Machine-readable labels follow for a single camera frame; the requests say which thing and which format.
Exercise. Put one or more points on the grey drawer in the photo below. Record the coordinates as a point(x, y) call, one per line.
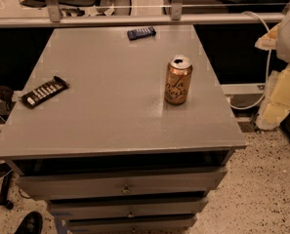
point(128, 183)
point(132, 225)
point(129, 208)

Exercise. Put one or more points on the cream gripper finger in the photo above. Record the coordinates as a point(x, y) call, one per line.
point(268, 41)
point(276, 105)

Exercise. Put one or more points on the bottom grey drawer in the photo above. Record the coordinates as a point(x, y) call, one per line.
point(132, 225)

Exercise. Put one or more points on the grey drawer cabinet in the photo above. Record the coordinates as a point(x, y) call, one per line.
point(114, 117)

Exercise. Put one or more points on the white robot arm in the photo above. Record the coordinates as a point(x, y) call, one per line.
point(283, 40)

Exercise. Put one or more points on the orange LaCroix can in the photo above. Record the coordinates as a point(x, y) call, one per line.
point(178, 76)

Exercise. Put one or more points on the black cable clamp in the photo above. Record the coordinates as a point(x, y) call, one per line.
point(6, 94)

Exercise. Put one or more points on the middle grey drawer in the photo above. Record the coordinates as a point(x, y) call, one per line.
point(129, 208)

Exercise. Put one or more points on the black shoe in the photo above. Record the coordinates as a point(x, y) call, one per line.
point(31, 224)

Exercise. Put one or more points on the blue rxbar blueberry bar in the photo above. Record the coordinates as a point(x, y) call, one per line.
point(140, 33)

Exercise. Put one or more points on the grey metal rail frame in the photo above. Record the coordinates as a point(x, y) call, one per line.
point(14, 14)

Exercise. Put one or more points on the top grey drawer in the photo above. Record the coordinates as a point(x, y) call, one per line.
point(128, 183)

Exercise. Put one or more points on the black snack bar wrapper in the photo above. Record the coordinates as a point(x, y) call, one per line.
point(44, 92)

